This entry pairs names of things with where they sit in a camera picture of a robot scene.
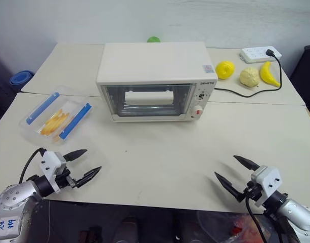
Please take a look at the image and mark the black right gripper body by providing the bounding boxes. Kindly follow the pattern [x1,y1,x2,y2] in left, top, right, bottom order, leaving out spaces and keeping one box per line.
[242,181,263,203]

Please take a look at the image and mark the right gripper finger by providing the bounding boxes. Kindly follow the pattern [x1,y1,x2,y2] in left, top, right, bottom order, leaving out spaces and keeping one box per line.
[233,154,260,171]
[214,171,244,203]

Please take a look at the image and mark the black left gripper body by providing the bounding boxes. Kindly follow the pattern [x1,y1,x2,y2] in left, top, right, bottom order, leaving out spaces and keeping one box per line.
[54,168,79,191]

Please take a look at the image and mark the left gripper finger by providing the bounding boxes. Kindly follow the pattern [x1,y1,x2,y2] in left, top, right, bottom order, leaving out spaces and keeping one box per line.
[63,149,88,163]
[75,166,103,188]

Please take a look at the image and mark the clear container with blue handles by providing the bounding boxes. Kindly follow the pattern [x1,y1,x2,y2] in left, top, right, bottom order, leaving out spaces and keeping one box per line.
[18,85,94,146]

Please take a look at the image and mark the glass oven door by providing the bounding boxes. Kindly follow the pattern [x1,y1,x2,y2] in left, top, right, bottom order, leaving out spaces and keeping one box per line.
[100,84,196,118]

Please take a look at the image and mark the white toaster oven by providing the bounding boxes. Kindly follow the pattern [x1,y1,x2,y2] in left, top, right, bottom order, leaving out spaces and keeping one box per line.
[96,42,218,124]

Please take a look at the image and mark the blue container clip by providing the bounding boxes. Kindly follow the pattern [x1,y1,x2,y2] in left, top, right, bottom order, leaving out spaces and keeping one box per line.
[26,92,60,125]
[59,102,92,140]

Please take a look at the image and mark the yellow french fries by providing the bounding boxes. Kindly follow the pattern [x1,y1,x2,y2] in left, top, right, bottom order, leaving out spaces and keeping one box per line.
[40,108,72,138]

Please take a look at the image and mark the clear plastic bag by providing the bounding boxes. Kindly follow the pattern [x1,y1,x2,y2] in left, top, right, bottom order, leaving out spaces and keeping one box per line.
[197,212,263,243]

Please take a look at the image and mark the pale yellow toy fruit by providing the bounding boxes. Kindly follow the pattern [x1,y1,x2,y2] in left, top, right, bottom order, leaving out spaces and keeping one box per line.
[239,67,260,88]

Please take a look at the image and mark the yellow toy banana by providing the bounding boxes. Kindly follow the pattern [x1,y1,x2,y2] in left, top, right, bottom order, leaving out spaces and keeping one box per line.
[259,61,282,88]

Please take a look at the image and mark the yellow toy bell pepper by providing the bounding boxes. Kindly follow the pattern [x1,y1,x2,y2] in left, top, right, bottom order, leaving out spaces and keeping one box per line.
[215,60,236,80]

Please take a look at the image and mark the black chair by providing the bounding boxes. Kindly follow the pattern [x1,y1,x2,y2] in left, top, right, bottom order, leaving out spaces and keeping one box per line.
[289,45,310,121]

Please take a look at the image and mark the white power strip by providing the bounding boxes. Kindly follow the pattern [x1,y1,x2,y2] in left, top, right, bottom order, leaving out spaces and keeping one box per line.
[239,46,284,64]

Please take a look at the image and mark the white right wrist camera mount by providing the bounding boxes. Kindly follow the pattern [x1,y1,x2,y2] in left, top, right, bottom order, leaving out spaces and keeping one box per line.
[250,165,283,207]

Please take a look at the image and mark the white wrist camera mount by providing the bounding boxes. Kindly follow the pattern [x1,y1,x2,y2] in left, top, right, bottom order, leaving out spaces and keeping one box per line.
[40,150,68,194]
[250,165,283,207]

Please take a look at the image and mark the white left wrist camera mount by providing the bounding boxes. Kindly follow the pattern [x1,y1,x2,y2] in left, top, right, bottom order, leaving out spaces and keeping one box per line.
[40,150,68,194]

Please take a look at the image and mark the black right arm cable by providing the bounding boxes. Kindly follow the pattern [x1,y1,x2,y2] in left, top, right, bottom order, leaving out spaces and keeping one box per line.
[244,191,270,243]

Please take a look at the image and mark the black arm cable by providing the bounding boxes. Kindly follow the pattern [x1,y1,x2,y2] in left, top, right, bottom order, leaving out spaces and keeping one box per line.
[18,147,47,183]
[244,191,270,243]

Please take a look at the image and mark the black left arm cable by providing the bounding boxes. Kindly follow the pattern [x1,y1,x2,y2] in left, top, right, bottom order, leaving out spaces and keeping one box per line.
[18,147,47,183]

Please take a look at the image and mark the white oven door handle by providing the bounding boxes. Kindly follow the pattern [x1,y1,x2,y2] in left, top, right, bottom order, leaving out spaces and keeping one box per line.
[124,91,174,105]

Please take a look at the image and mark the black power cable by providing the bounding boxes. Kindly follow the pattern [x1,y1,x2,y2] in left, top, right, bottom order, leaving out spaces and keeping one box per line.
[214,54,283,98]

